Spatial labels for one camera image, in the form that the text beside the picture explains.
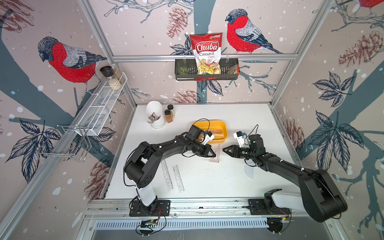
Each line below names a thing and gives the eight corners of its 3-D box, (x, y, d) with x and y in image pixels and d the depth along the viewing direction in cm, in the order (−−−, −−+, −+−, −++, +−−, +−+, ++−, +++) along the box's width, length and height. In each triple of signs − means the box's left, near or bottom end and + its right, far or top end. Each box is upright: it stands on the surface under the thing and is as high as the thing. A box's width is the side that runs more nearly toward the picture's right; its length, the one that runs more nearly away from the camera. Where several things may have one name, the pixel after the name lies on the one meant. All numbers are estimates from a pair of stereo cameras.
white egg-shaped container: (149, 130, 107) (143, 115, 94) (153, 116, 115) (148, 101, 103) (163, 129, 107) (159, 115, 94) (166, 116, 115) (162, 101, 103)
